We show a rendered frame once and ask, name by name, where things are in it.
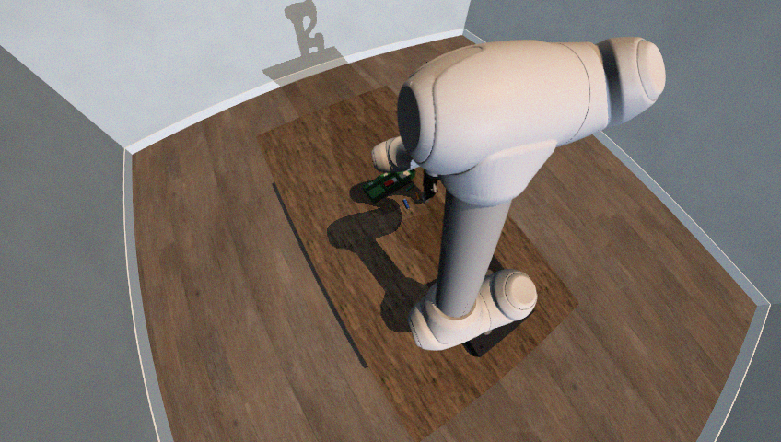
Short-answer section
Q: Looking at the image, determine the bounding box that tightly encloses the green rack of bins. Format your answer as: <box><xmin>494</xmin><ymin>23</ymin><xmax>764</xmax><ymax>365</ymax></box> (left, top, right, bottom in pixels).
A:
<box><xmin>362</xmin><ymin>169</ymin><xmax>416</xmax><ymax>203</ymax></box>

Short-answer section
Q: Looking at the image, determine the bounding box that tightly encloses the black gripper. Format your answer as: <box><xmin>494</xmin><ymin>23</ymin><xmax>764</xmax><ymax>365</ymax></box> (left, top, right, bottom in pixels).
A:
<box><xmin>422</xmin><ymin>171</ymin><xmax>439</xmax><ymax>203</ymax></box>

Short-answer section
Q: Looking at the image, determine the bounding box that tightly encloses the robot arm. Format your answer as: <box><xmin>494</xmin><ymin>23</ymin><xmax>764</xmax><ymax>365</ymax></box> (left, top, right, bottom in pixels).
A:
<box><xmin>371</xmin><ymin>37</ymin><xmax>666</xmax><ymax>351</ymax></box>

